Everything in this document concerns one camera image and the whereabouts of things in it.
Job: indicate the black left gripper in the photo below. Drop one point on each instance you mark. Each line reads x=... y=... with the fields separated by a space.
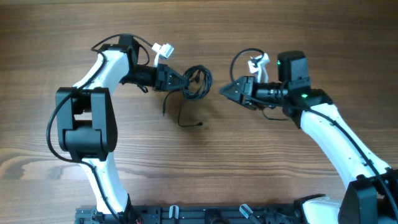
x=161 y=78

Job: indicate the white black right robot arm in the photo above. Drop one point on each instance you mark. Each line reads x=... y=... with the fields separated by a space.
x=370 y=183

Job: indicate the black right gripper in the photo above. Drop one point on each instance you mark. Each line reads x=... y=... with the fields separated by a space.
x=249 y=91

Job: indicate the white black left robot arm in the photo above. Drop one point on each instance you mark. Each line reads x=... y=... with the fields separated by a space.
x=83 y=130

